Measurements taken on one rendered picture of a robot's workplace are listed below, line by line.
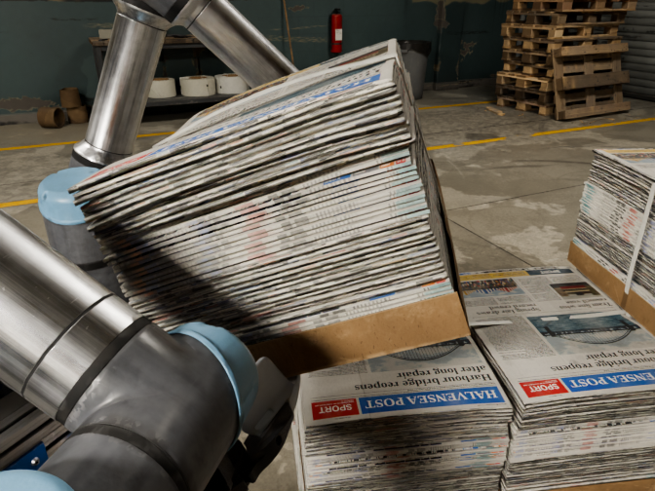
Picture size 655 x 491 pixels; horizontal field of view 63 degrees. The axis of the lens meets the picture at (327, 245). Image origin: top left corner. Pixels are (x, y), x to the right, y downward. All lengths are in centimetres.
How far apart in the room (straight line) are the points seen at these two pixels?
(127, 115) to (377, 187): 70
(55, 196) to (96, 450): 70
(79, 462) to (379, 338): 27
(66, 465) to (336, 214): 26
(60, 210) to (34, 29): 612
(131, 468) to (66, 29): 682
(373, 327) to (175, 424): 21
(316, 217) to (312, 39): 727
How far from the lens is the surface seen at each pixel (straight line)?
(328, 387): 77
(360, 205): 42
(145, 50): 103
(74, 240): 97
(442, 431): 78
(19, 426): 98
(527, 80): 731
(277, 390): 49
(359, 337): 47
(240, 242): 45
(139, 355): 32
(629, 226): 103
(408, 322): 46
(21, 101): 712
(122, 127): 105
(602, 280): 109
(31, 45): 704
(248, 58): 89
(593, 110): 723
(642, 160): 108
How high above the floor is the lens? 132
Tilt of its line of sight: 25 degrees down
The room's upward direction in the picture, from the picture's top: straight up
